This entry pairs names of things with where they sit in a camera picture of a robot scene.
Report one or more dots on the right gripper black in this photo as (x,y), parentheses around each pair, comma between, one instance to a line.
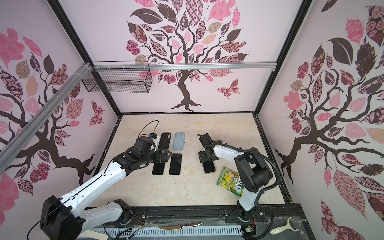
(202,156)

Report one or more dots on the wooden knife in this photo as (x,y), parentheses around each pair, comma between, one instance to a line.
(180,226)

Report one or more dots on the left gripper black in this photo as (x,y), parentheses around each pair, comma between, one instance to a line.
(159,159)

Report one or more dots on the green yellow candy bag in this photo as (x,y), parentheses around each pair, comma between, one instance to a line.
(231,181)

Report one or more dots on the aluminium rail left wall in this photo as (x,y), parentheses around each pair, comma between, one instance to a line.
(12,149)

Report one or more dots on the black phone case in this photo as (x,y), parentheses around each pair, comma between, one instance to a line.
(164,142)

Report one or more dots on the aluminium rail back wall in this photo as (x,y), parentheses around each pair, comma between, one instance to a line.
(198,66)

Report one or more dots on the white perforated cable tray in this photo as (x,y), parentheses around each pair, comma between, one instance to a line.
(152,232)

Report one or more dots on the light blue phone case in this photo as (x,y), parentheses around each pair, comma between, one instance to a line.
(179,140)

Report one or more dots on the black smartphone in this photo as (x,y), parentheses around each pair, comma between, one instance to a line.
(158,169)

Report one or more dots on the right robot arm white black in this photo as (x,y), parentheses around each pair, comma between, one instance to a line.
(252,167)

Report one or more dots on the black wire basket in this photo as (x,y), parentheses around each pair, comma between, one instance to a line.
(119,77)

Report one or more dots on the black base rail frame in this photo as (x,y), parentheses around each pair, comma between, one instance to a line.
(264,219)

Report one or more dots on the aluminium rail wall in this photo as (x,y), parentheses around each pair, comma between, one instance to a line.
(12,149)
(198,66)

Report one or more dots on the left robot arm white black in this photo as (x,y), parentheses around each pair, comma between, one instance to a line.
(65,218)

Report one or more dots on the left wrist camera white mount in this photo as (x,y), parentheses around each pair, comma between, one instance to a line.
(155,138)

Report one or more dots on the black phone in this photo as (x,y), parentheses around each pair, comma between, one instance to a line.
(175,165)
(209,167)

